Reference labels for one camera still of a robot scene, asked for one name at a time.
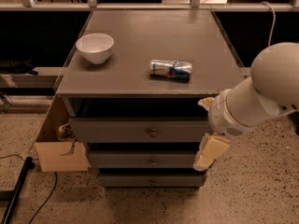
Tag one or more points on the grey drawer cabinet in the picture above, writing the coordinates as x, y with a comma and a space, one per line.
123, 88

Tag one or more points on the black floor bar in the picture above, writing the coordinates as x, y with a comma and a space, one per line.
12, 196

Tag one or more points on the grey drawer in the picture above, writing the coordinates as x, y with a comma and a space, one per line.
141, 159
138, 130
151, 178

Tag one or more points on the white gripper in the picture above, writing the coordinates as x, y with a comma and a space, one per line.
221, 117

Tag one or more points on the crumpled paper in box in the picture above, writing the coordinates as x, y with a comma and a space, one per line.
65, 133

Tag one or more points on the white ceramic bowl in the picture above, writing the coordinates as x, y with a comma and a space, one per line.
95, 48

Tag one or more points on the grey middle drawer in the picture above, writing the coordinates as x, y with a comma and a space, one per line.
141, 159

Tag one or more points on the grey top drawer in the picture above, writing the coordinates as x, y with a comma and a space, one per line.
138, 130

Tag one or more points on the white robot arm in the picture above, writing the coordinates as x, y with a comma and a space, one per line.
271, 91

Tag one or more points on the grey bottom drawer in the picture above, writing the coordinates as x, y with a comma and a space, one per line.
151, 178

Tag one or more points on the black object on ledge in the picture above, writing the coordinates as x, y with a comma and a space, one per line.
17, 67

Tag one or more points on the crushed blue silver can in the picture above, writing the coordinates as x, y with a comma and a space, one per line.
170, 69

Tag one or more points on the open cardboard box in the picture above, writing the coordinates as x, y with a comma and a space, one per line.
55, 155

